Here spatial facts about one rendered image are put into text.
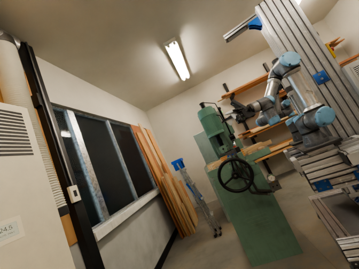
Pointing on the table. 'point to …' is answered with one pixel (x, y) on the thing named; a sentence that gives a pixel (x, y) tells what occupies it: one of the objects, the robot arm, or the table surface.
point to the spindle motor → (210, 121)
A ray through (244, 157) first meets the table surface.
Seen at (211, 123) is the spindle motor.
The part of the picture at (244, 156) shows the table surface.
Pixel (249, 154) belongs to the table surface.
